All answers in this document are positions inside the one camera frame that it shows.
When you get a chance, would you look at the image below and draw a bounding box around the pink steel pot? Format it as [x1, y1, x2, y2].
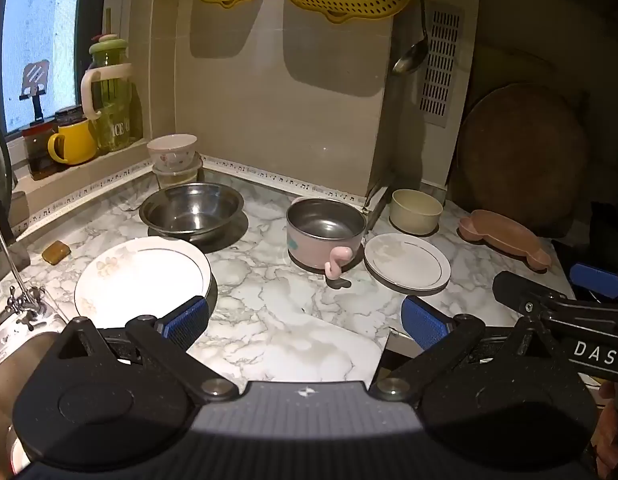
[286, 196, 368, 281]

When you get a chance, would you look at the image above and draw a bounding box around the white vent grille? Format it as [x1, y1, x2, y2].
[419, 4, 464, 128]

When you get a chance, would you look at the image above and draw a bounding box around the window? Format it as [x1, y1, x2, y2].
[0, 0, 90, 136]

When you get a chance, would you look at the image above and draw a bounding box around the steel basin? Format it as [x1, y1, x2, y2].
[139, 182, 246, 240]

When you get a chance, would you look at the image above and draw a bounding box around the brown glass jar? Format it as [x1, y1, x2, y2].
[21, 121, 60, 181]

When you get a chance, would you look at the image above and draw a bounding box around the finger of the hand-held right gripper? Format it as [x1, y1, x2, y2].
[492, 271, 572, 318]
[570, 262, 618, 302]

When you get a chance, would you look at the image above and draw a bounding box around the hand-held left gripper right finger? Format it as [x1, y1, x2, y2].
[371, 295, 564, 403]

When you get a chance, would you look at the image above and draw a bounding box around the person's right hand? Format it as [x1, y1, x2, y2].
[595, 381, 618, 480]

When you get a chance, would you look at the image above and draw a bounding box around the music note edge strip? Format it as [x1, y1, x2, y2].
[14, 161, 156, 235]
[200, 154, 368, 207]

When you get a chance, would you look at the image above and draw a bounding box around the beige bowl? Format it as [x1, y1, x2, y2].
[390, 188, 444, 236]

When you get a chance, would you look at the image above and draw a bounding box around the dark appliance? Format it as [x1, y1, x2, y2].
[554, 200, 618, 301]

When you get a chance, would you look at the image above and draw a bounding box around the yellow mug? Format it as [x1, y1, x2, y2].
[47, 119, 98, 166]

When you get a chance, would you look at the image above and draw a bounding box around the large white plate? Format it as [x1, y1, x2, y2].
[74, 236, 212, 328]

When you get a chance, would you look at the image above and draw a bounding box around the steel sink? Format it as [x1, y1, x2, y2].
[0, 305, 70, 480]

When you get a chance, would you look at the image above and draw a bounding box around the white floral bowl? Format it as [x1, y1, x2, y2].
[147, 133, 198, 172]

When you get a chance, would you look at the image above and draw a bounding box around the round wooden cutting board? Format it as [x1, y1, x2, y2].
[449, 82, 592, 236]

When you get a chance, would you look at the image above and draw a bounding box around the small white plate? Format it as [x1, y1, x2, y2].
[364, 232, 451, 295]

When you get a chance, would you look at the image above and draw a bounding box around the clear plastic container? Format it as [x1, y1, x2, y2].
[151, 155, 204, 190]

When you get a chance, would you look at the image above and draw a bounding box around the dark lidded jar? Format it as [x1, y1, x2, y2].
[54, 105, 87, 128]

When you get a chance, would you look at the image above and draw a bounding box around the brown soap bar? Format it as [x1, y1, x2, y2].
[43, 240, 71, 265]

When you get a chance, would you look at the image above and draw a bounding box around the pink plastic plate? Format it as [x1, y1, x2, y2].
[457, 209, 553, 271]

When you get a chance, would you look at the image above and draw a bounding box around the green glass jug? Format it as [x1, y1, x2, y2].
[80, 7, 144, 156]

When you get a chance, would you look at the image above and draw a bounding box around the steel faucet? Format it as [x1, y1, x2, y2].
[0, 205, 50, 331]

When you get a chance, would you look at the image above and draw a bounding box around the steel ladle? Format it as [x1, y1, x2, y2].
[392, 0, 430, 76]

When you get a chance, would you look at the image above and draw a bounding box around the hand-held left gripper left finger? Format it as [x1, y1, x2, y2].
[55, 296, 240, 405]

